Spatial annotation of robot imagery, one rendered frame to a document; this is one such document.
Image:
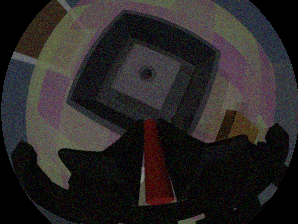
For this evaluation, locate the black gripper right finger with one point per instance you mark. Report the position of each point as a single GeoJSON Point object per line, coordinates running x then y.
{"type": "Point", "coordinates": [186, 156]}

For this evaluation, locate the red peg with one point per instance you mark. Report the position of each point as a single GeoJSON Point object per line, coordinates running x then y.
{"type": "Point", "coordinates": [158, 189]}

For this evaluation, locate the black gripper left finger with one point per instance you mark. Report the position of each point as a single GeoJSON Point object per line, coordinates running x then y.
{"type": "Point", "coordinates": [121, 161]}

